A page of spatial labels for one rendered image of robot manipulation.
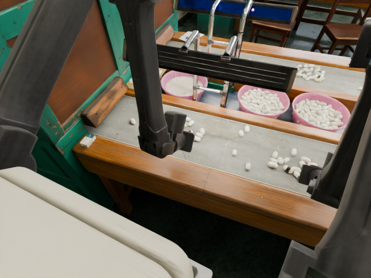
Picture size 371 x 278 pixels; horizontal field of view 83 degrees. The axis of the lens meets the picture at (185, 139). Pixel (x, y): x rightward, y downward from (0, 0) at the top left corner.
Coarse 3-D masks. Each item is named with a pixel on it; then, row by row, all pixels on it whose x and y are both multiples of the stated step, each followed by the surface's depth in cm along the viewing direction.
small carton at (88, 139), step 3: (87, 135) 91; (90, 135) 91; (93, 135) 91; (84, 138) 90; (87, 138) 90; (90, 138) 90; (93, 138) 91; (81, 141) 89; (84, 141) 89; (87, 141) 89; (90, 141) 89; (81, 144) 88; (84, 144) 88; (87, 144) 88; (90, 144) 90; (87, 147) 89
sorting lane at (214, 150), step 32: (128, 96) 115; (96, 128) 100; (128, 128) 100; (192, 128) 100; (224, 128) 100; (256, 128) 100; (192, 160) 88; (224, 160) 88; (256, 160) 88; (320, 160) 88
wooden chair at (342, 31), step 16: (336, 0) 225; (352, 0) 226; (368, 0) 224; (368, 16) 232; (320, 32) 252; (336, 32) 229; (352, 32) 230; (320, 48) 252; (336, 48) 265; (352, 48) 252
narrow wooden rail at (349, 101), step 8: (208, 80) 129; (216, 80) 127; (296, 88) 116; (304, 88) 116; (312, 88) 116; (288, 96) 119; (296, 96) 118; (336, 96) 111; (344, 96) 111; (352, 96) 111; (328, 104) 115; (344, 104) 112; (352, 104) 111
